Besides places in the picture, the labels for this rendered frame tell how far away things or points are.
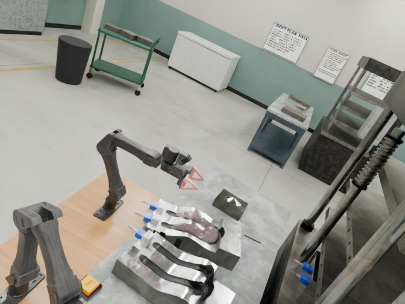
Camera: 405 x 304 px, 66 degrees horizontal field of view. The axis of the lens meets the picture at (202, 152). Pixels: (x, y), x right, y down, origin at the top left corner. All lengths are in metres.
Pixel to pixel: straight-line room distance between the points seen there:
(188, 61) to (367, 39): 4.10
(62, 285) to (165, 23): 8.53
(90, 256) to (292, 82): 7.24
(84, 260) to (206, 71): 6.69
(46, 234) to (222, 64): 6.91
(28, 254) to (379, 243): 1.11
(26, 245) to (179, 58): 7.21
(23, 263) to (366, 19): 7.81
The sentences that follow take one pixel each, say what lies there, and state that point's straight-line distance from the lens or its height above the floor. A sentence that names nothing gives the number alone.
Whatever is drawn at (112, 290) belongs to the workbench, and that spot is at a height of 0.80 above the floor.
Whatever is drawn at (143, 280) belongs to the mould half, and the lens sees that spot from 1.40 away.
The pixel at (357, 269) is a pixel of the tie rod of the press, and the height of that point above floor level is 1.39.
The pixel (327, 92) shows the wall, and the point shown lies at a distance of 8.19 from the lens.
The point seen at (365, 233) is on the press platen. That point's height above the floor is 1.29.
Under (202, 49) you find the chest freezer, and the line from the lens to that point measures 7.81.
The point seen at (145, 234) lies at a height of 0.92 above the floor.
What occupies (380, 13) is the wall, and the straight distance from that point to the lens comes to 8.21.
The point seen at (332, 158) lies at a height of 0.45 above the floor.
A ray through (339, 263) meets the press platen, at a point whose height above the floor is 1.04.
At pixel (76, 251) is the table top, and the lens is 1.54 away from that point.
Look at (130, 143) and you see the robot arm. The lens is 1.50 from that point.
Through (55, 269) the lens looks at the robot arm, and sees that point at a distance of 1.04.
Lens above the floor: 1.95
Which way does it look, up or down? 25 degrees down
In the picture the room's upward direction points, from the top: 24 degrees clockwise
